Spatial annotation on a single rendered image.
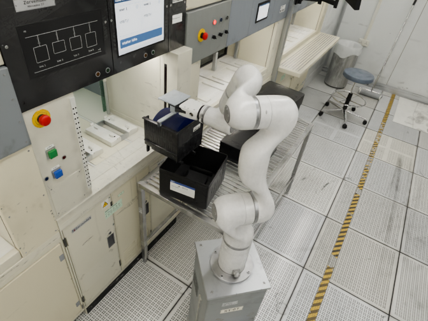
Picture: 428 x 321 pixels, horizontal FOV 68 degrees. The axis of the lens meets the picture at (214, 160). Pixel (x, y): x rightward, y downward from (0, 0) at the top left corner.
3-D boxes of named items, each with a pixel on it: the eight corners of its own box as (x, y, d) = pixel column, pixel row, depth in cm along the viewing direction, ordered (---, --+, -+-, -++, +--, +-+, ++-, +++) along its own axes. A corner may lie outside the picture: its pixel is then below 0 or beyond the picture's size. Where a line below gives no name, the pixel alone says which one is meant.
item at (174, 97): (174, 171, 153) (176, 114, 133) (142, 154, 160) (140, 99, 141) (202, 148, 170) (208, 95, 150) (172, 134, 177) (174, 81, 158)
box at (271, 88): (279, 140, 218) (288, 108, 202) (244, 123, 230) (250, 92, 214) (295, 123, 237) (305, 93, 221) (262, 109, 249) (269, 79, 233)
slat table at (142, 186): (214, 310, 199) (231, 236, 151) (142, 261, 220) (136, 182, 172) (288, 193, 289) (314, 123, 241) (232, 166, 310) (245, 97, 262)
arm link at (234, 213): (256, 248, 125) (269, 207, 110) (211, 255, 120) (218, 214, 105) (246, 224, 134) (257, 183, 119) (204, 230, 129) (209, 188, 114)
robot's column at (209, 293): (242, 355, 181) (271, 288, 133) (194, 366, 174) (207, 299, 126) (229, 307, 201) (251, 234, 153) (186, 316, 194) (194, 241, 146)
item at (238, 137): (258, 172, 189) (263, 156, 181) (216, 153, 199) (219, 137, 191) (277, 149, 209) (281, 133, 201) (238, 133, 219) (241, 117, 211)
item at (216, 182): (158, 192, 168) (158, 167, 157) (181, 162, 189) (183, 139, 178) (206, 210, 162) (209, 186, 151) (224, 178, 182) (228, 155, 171)
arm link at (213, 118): (213, 101, 138) (201, 116, 135) (239, 111, 134) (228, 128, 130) (215, 113, 146) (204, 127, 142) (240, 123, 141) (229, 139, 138)
